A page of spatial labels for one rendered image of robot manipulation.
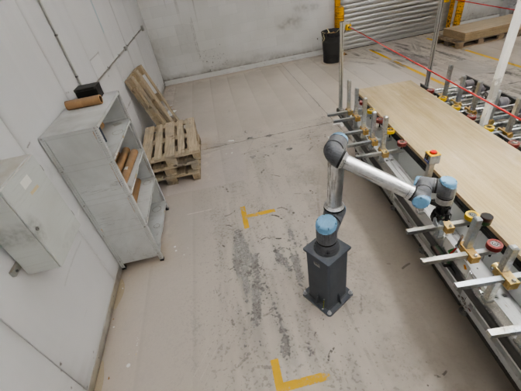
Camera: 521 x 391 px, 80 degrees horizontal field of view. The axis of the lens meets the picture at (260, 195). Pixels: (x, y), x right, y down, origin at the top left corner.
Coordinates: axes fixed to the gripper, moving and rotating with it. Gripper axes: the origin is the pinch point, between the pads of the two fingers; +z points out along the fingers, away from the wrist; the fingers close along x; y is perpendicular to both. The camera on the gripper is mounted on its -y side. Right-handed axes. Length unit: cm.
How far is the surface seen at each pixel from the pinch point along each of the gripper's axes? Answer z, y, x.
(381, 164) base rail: 16, -99, 5
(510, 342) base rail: 18, 70, 4
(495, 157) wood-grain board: -3, -56, 76
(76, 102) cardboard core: -78, -139, -255
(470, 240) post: -7.2, 23.0, 6.3
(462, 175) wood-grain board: -3, -40, 41
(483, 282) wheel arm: -9, 51, -5
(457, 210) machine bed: 9.8, -18.0, 27.5
